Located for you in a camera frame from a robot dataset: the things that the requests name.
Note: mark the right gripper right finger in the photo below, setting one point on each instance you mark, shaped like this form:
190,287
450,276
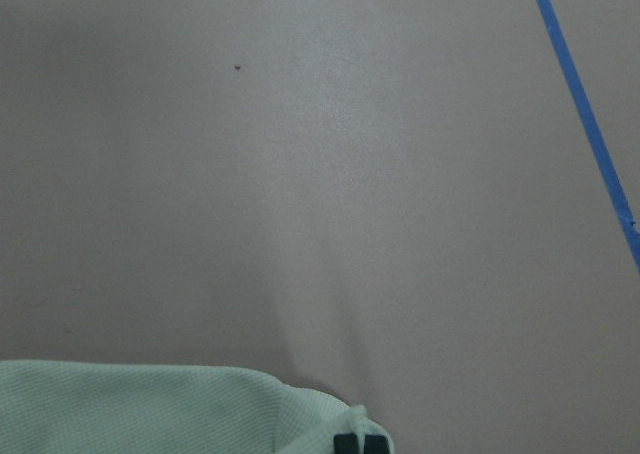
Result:
376,444

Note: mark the olive green long-sleeve shirt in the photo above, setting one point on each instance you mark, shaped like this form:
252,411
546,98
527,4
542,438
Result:
72,407

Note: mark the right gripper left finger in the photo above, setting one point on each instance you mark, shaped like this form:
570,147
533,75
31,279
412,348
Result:
346,444

